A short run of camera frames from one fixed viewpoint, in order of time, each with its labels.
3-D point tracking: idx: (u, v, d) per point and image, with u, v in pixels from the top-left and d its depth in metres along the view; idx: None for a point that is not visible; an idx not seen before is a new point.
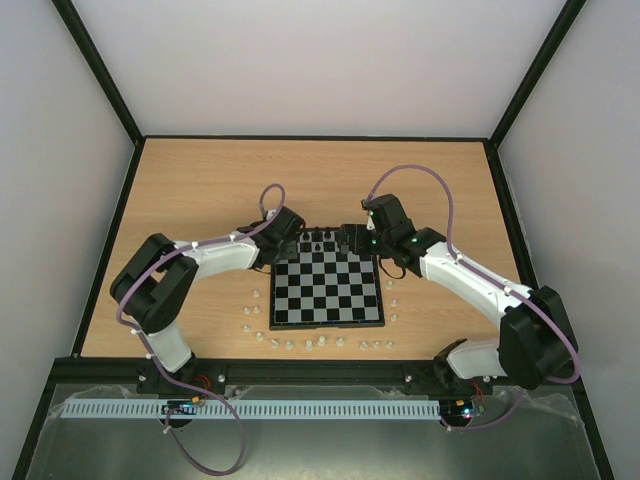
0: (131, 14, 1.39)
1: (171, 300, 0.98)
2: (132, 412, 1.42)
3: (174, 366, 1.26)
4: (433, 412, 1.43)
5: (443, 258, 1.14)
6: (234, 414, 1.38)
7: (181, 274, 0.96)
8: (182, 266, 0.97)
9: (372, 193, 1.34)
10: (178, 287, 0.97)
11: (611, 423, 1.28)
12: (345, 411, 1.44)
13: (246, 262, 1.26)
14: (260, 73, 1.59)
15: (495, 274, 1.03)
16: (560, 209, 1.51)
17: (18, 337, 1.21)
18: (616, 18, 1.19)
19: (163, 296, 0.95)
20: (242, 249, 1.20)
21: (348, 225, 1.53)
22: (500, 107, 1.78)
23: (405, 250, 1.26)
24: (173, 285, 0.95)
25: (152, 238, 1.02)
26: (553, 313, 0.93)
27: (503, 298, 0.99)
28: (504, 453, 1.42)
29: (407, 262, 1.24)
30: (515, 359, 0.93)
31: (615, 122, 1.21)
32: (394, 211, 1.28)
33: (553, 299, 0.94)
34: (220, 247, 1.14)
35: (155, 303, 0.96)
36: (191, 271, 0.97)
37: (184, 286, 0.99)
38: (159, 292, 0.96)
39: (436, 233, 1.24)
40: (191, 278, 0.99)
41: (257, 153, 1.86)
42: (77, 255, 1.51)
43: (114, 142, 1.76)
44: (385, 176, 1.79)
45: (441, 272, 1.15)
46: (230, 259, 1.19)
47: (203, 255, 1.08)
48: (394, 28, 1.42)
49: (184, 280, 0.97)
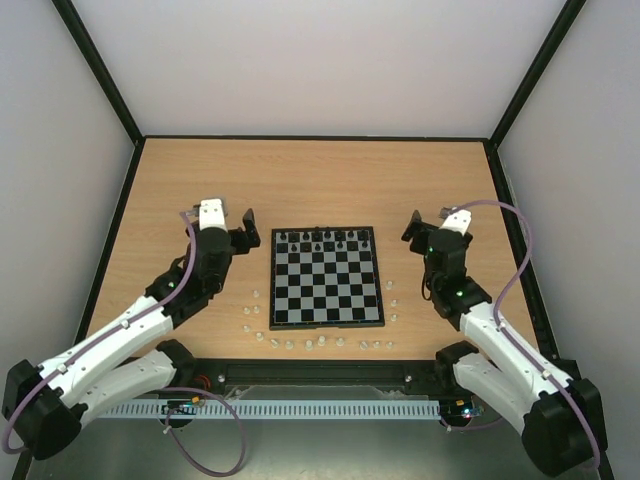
0: (129, 15, 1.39)
1: (50, 437, 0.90)
2: (133, 412, 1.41)
3: (165, 381, 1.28)
4: (433, 412, 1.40)
5: (485, 322, 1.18)
6: (234, 414, 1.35)
7: (44, 416, 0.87)
8: (47, 406, 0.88)
9: (438, 232, 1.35)
10: (48, 430, 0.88)
11: (610, 424, 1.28)
12: (344, 411, 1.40)
13: (164, 330, 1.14)
14: (259, 74, 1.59)
15: (536, 355, 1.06)
16: (560, 209, 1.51)
17: (19, 335, 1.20)
18: (616, 18, 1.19)
19: (33, 442, 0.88)
20: (139, 332, 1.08)
21: (416, 218, 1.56)
22: (500, 108, 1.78)
23: (446, 300, 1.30)
24: (38, 432, 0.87)
25: (14, 368, 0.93)
26: (588, 407, 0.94)
27: (540, 382, 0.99)
28: (503, 453, 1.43)
29: (447, 313, 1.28)
30: (541, 445, 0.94)
31: (615, 123, 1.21)
32: (458, 261, 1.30)
33: (591, 394, 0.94)
34: (108, 344, 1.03)
35: (32, 443, 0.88)
36: (57, 411, 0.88)
37: (57, 425, 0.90)
38: (31, 432, 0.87)
39: (482, 292, 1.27)
40: (60, 416, 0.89)
41: (258, 153, 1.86)
42: (76, 253, 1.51)
43: (113, 143, 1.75)
44: (423, 190, 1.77)
45: (480, 335, 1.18)
46: (134, 343, 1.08)
47: (80, 369, 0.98)
48: (392, 28, 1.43)
49: (51, 419, 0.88)
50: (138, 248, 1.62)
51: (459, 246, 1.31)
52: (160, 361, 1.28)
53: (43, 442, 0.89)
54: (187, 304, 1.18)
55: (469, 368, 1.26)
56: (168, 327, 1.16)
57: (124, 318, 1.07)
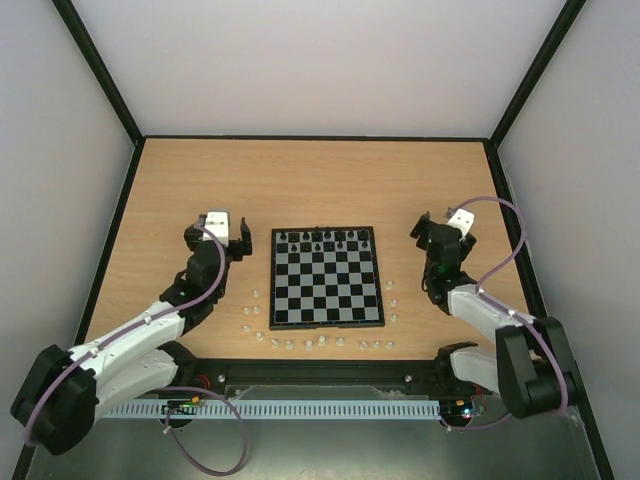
0: (129, 15, 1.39)
1: (75, 420, 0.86)
2: (131, 412, 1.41)
3: (168, 379, 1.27)
4: (433, 412, 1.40)
5: (464, 292, 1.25)
6: (235, 414, 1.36)
7: (79, 396, 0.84)
8: (79, 384, 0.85)
9: (441, 227, 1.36)
10: (77, 410, 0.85)
11: (610, 424, 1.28)
12: (344, 411, 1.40)
13: (174, 334, 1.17)
14: (259, 74, 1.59)
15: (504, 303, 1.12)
16: (560, 209, 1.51)
17: (20, 335, 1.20)
18: (617, 17, 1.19)
19: (60, 423, 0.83)
20: (161, 328, 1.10)
21: (424, 218, 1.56)
22: (500, 108, 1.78)
23: (440, 288, 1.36)
24: (69, 411, 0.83)
25: (42, 354, 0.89)
26: (553, 342, 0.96)
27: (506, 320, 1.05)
28: (503, 452, 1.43)
29: (437, 301, 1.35)
30: (506, 373, 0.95)
31: (616, 122, 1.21)
32: (453, 253, 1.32)
33: (555, 329, 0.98)
34: (131, 336, 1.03)
35: (59, 425, 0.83)
36: (90, 388, 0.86)
37: (84, 407, 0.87)
38: (58, 414, 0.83)
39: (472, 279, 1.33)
40: (91, 396, 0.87)
41: (258, 153, 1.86)
42: (76, 253, 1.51)
43: (113, 143, 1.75)
44: (423, 190, 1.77)
45: (461, 304, 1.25)
46: (151, 340, 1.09)
47: (109, 355, 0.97)
48: (392, 29, 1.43)
49: (84, 400, 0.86)
50: (138, 248, 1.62)
51: (454, 238, 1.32)
52: (162, 359, 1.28)
53: (68, 426, 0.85)
54: (196, 314, 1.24)
55: (462, 354, 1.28)
56: (180, 331, 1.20)
57: (146, 314, 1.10)
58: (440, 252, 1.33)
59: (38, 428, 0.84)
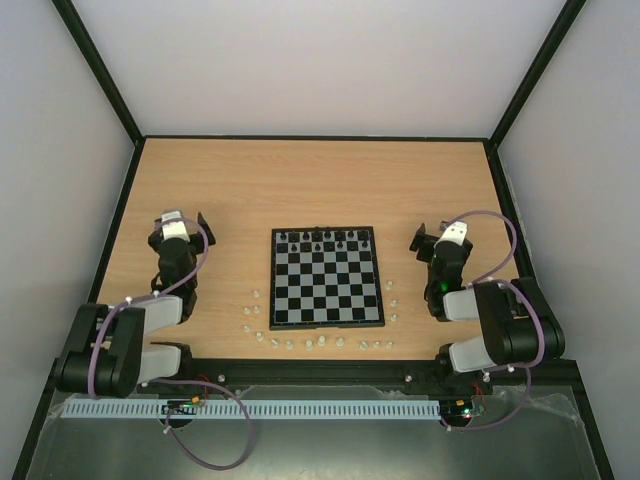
0: (128, 14, 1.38)
1: (132, 353, 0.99)
2: (132, 412, 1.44)
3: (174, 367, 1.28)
4: (433, 412, 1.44)
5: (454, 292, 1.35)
6: (246, 414, 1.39)
7: (133, 321, 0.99)
8: (130, 314, 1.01)
9: (447, 244, 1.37)
10: (134, 339, 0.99)
11: (610, 424, 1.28)
12: (345, 411, 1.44)
13: (175, 317, 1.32)
14: (260, 73, 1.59)
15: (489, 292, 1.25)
16: (560, 209, 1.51)
17: (20, 335, 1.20)
18: (617, 18, 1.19)
19: (124, 351, 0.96)
20: (169, 302, 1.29)
21: (419, 232, 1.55)
22: (500, 108, 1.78)
23: (439, 301, 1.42)
24: (129, 336, 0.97)
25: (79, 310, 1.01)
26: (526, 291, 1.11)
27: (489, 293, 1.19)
28: (504, 452, 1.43)
29: (435, 312, 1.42)
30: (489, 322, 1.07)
31: (617, 121, 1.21)
32: (456, 269, 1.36)
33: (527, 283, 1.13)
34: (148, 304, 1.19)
35: (124, 352, 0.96)
36: (140, 318, 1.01)
37: (136, 340, 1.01)
38: (121, 343, 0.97)
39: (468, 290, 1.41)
40: (140, 327, 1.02)
41: (259, 153, 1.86)
42: (76, 253, 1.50)
43: (113, 143, 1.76)
44: (422, 190, 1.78)
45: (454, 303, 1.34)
46: (162, 313, 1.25)
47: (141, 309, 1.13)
48: (393, 28, 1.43)
49: (136, 328, 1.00)
50: (138, 248, 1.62)
51: (457, 257, 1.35)
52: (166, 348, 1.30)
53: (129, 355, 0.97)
54: (186, 304, 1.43)
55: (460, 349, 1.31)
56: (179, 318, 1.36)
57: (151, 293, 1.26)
58: (443, 269, 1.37)
59: (102, 364, 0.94)
